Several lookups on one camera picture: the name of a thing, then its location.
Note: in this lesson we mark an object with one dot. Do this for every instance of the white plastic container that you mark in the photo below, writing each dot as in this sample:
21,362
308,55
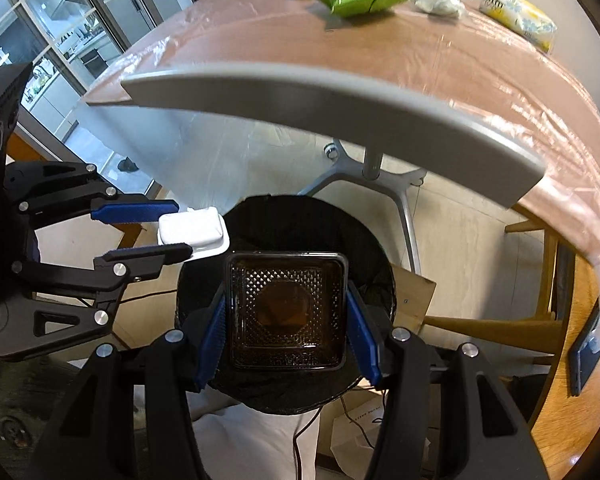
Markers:
192,232

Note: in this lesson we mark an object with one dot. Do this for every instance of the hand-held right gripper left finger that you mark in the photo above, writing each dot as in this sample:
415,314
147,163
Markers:
211,345

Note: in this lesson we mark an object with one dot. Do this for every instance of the yellow white tissue pack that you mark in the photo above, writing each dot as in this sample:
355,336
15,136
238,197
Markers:
521,16

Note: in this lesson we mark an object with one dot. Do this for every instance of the cardboard box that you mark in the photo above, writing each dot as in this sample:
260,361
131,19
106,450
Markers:
414,297

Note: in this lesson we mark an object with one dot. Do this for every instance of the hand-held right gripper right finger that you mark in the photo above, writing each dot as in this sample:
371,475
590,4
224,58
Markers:
365,342

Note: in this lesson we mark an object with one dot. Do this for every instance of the white cloth bag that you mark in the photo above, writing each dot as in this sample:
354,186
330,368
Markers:
260,440

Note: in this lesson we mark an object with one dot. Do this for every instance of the wooden chair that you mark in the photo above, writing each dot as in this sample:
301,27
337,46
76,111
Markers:
480,329

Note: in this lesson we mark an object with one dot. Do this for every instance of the clear plastic table cover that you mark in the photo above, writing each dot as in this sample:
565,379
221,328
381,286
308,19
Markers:
280,35

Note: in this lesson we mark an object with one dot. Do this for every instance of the black trash bin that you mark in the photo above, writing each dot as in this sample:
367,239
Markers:
290,230

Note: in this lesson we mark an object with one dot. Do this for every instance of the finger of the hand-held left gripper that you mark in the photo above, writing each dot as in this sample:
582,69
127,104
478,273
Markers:
147,254
135,211

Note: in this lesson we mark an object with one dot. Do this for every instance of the glass sliding door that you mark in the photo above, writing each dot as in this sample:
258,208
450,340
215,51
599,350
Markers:
50,40

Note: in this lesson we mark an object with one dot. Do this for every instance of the dark flat panel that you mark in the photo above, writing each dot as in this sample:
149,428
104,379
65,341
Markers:
585,355

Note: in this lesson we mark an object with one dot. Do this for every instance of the grey metal table base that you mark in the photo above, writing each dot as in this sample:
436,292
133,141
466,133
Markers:
380,180

